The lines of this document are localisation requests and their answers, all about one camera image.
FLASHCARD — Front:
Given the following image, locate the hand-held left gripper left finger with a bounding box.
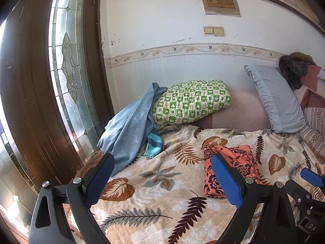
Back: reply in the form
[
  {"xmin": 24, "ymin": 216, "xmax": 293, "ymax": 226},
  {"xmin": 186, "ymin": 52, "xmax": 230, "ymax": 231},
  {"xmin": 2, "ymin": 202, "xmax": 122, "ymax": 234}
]
[{"xmin": 30, "ymin": 153, "xmax": 115, "ymax": 244}]

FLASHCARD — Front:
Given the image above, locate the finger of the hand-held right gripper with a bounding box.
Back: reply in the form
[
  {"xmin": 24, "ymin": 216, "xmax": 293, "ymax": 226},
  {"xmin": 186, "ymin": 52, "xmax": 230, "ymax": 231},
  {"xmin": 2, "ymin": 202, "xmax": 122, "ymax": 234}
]
[{"xmin": 301, "ymin": 168, "xmax": 325, "ymax": 187}]

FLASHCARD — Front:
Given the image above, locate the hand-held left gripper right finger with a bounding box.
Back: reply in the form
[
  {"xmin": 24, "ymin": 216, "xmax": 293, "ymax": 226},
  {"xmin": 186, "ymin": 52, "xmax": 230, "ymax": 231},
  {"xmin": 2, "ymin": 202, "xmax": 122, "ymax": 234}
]
[{"xmin": 211, "ymin": 153, "xmax": 297, "ymax": 244}]

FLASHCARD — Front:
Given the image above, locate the orange floral blouse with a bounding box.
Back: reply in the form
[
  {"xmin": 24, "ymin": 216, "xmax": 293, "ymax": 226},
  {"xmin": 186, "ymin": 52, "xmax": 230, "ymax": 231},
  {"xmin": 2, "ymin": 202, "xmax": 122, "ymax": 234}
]
[{"xmin": 203, "ymin": 145, "xmax": 261, "ymax": 199}]

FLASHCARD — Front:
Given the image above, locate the striped cushion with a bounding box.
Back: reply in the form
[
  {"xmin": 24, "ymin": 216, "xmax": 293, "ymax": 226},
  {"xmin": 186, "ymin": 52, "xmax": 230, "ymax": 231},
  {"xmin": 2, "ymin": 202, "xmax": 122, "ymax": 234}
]
[{"xmin": 297, "ymin": 107, "xmax": 325, "ymax": 158}]

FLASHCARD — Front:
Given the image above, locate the light blue knit sweater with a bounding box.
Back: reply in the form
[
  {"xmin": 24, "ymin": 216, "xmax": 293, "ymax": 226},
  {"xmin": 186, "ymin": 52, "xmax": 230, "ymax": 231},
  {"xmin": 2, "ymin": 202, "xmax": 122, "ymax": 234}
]
[{"xmin": 97, "ymin": 83, "xmax": 168, "ymax": 177}]

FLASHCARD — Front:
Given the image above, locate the leaf printed blanket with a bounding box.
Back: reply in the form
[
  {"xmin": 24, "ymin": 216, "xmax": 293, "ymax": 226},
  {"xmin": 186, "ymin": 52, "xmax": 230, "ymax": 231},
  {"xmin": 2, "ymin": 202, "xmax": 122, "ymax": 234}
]
[{"xmin": 68, "ymin": 126, "xmax": 325, "ymax": 244}]

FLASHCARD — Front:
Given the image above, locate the blue striped knit sweater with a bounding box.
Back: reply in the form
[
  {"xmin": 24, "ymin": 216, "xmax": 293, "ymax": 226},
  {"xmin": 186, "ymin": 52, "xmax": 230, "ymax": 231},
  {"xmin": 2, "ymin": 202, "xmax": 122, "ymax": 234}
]
[{"xmin": 143, "ymin": 132, "xmax": 163, "ymax": 158}]

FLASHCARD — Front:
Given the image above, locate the mauve mattress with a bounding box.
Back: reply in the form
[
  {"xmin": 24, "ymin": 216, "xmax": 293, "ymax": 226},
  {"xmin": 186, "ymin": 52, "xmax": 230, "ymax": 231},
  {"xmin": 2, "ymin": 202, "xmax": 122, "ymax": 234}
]
[{"xmin": 197, "ymin": 89, "xmax": 272, "ymax": 133}]

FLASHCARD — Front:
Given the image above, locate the grey blue pillow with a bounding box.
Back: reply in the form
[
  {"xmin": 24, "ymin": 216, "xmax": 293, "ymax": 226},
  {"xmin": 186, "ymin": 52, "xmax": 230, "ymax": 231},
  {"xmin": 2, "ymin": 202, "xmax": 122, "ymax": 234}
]
[{"xmin": 244, "ymin": 64, "xmax": 307, "ymax": 134}]

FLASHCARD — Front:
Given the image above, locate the green checkered pillow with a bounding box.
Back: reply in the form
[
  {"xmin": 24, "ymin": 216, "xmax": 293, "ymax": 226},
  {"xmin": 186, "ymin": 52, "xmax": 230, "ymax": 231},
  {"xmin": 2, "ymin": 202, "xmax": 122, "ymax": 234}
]
[{"xmin": 152, "ymin": 80, "xmax": 232, "ymax": 130}]

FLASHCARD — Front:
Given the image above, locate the dark furry cloth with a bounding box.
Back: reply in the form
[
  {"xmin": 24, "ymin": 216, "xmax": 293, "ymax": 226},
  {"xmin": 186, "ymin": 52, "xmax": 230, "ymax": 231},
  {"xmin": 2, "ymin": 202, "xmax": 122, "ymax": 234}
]
[{"xmin": 278, "ymin": 54, "xmax": 309, "ymax": 89}]

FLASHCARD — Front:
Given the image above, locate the brown wooden door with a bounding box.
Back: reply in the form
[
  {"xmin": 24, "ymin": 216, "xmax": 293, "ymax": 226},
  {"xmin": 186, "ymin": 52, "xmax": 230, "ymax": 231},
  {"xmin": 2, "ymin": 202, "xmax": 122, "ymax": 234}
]
[{"xmin": 0, "ymin": 0, "xmax": 115, "ymax": 191}]

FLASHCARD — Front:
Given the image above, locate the olive cloth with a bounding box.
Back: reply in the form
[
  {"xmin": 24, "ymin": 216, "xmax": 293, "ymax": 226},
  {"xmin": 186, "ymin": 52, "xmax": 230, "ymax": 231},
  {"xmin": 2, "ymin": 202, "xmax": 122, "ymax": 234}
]
[{"xmin": 289, "ymin": 51, "xmax": 316, "ymax": 65}]

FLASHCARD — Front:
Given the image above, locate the wall plaque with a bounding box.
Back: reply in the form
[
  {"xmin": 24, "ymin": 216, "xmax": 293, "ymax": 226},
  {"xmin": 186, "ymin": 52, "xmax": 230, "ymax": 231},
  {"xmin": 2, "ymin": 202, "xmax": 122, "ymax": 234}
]
[{"xmin": 200, "ymin": 0, "xmax": 241, "ymax": 17}]

